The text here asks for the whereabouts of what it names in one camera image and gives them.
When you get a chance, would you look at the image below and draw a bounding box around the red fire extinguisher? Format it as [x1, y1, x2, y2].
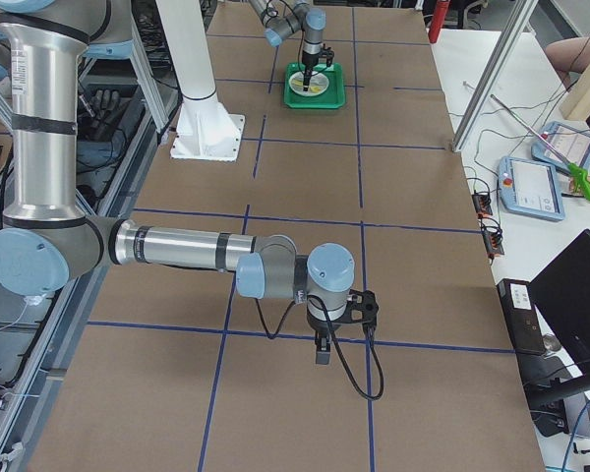
[428, 0, 449, 44]

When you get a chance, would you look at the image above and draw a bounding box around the near teach pendant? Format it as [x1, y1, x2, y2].
[498, 156, 565, 221]

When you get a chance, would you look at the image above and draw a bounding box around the green handled reacher tool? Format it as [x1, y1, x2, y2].
[489, 93, 590, 202]

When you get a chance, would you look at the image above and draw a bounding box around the teach pendant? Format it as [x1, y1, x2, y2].
[498, 156, 565, 221]
[531, 121, 590, 173]

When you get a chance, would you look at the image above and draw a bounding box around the aluminium frame post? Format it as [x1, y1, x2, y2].
[451, 0, 538, 152]

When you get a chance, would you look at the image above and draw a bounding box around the black orange connector box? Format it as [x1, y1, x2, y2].
[471, 192, 493, 218]

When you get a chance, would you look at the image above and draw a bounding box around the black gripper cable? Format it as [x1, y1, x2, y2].
[253, 294, 385, 401]

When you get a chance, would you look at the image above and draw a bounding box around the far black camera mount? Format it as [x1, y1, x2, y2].
[320, 45, 334, 68]

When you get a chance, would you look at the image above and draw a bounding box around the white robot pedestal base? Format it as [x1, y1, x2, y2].
[156, 0, 245, 162]

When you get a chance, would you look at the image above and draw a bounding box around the green plastic tray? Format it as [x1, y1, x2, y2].
[283, 62, 345, 109]

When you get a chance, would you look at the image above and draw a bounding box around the black box device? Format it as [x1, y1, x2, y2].
[497, 278, 545, 356]

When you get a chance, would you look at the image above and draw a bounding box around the far teach pendant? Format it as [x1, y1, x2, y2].
[531, 121, 590, 173]

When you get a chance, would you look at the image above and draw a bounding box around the black laptop screen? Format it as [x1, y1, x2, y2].
[530, 229, 590, 373]

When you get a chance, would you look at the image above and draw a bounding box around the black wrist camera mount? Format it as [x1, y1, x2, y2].
[345, 289, 379, 332]

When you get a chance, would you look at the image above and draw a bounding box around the white round plate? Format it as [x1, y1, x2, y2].
[288, 72, 329, 97]

